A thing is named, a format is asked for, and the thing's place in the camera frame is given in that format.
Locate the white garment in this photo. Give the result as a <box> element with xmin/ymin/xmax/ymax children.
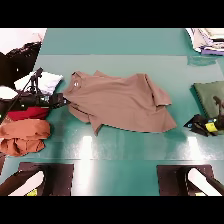
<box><xmin>13</xmin><ymin>70</ymin><xmax>64</xmax><ymax>97</ymax></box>

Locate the orange garment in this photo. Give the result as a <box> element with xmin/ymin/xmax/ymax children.
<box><xmin>0</xmin><ymin>118</ymin><xmax>52</xmax><ymax>141</ymax></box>
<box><xmin>0</xmin><ymin>137</ymin><xmax>46</xmax><ymax>158</ymax></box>

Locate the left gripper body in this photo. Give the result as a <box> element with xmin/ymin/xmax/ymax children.
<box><xmin>32</xmin><ymin>92</ymin><xmax>67</xmax><ymax>110</ymax></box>

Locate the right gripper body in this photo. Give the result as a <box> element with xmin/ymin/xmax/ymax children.
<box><xmin>183</xmin><ymin>114</ymin><xmax>212</xmax><ymax>137</ymax></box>

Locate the purple garment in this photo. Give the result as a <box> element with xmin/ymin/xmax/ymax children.
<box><xmin>200</xmin><ymin>45</ymin><xmax>224</xmax><ymax>57</ymax></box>

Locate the brown T-shirt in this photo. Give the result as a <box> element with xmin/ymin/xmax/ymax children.
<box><xmin>62</xmin><ymin>69</ymin><xmax>178</xmax><ymax>136</ymax></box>

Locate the red garment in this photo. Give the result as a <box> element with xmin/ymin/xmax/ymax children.
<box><xmin>6</xmin><ymin>106</ymin><xmax>51</xmax><ymax>122</ymax></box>

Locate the dark green garment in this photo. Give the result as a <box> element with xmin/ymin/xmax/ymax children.
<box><xmin>191</xmin><ymin>80</ymin><xmax>224</xmax><ymax>120</ymax></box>

